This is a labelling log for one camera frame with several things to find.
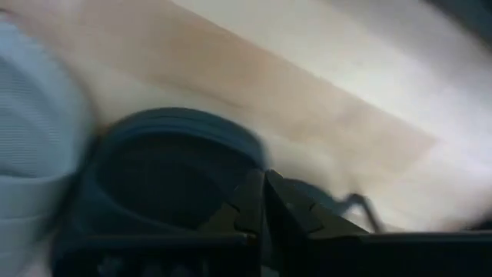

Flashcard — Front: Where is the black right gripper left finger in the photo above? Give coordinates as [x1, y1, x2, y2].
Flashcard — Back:
[52, 169, 266, 277]

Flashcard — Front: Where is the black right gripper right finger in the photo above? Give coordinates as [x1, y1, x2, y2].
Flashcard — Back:
[265, 169, 492, 277]

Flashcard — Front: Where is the black slide sandal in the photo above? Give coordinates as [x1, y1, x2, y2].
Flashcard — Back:
[72, 107, 347, 239]

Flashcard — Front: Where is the grey slide sandal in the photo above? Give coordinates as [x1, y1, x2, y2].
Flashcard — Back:
[0, 18, 95, 277]

